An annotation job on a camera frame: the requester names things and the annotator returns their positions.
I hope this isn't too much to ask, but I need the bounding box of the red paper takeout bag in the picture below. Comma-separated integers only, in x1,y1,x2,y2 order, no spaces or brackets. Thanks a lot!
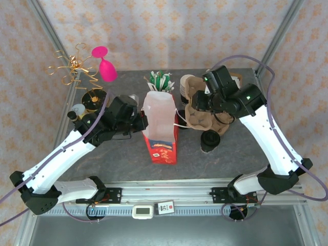
141,91,189,166

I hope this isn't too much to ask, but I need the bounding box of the brown pulp cup carrier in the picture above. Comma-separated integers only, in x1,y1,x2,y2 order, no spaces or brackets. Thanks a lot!
183,76,235,135

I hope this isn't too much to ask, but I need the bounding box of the black lidded coffee cup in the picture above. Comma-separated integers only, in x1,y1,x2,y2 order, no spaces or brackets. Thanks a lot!
200,129,221,154

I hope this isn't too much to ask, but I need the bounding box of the brown cardboard napkin box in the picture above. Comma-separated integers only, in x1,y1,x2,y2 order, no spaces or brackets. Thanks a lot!
229,73,243,87

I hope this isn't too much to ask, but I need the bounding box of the yellow pineapple can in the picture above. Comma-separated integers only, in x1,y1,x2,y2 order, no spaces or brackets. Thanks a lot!
71,103,88,121

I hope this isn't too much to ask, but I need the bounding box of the pink plastic goblet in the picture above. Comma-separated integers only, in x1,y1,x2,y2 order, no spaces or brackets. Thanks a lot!
91,45,118,83

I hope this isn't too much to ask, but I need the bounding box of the stack of paper cups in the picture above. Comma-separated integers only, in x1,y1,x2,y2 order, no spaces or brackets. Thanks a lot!
179,74,195,97

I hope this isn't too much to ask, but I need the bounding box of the white digital timer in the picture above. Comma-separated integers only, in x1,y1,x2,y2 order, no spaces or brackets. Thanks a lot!
132,206,155,220

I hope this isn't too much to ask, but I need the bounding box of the black white number card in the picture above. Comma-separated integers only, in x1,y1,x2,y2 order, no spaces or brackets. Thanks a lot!
153,201,175,215

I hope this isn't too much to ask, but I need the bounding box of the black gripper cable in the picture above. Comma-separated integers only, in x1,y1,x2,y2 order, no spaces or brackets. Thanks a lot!
214,112,235,125
112,132,134,141

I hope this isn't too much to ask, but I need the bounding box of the gold wire cup rack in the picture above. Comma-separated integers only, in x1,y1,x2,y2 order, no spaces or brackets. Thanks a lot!
45,43,108,113

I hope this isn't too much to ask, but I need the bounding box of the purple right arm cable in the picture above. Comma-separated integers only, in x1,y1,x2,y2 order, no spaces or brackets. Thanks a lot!
210,55,328,202

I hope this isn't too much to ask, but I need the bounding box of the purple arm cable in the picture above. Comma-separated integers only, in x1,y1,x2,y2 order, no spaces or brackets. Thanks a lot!
0,88,112,228
210,55,328,202

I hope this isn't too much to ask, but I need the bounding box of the aluminium table side rail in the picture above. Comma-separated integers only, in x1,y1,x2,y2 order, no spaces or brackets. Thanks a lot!
53,73,80,147

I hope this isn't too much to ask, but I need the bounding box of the aluminium frame post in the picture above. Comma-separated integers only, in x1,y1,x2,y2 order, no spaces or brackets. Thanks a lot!
256,0,305,75
27,0,79,75

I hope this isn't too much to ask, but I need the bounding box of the aluminium mounting rail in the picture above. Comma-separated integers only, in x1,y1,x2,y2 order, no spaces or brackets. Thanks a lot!
105,183,304,206

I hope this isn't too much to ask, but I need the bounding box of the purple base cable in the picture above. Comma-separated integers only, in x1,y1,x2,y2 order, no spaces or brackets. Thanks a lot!
221,203,257,222
63,202,108,222

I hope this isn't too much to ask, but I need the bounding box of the grey slotted cable tray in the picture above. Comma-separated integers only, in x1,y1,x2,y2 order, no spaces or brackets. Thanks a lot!
48,207,259,218

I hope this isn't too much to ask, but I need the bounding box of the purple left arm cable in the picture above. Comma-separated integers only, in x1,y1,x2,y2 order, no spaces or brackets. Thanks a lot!
0,88,112,228

